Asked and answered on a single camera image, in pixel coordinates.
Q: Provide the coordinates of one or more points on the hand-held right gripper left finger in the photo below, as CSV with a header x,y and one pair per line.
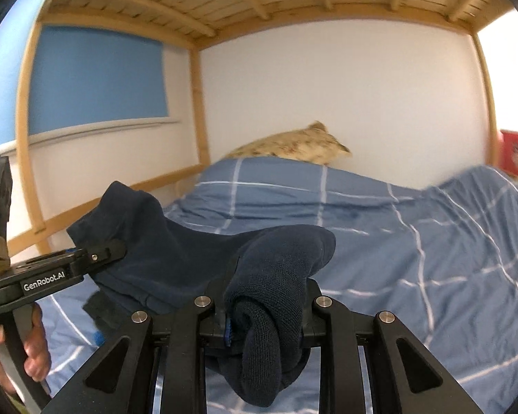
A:
x,y
228,333

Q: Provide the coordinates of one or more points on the blue window blind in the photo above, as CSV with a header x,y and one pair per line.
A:
x,y
95,82

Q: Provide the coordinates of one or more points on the blue checked duvet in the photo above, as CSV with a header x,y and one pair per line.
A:
x,y
371,246

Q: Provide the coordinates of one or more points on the person's left hand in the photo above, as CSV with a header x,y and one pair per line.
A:
x,y
36,353

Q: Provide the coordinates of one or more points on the bright blue cloth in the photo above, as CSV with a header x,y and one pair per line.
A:
x,y
99,337

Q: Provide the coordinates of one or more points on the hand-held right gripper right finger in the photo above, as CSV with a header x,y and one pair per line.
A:
x,y
323,323

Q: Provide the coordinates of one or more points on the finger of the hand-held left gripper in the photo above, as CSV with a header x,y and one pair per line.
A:
x,y
108,254

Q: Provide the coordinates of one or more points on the navy blue hoodie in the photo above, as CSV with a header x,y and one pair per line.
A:
x,y
177,258

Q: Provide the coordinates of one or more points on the beige patterned pillow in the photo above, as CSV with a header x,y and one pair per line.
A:
x,y
293,144

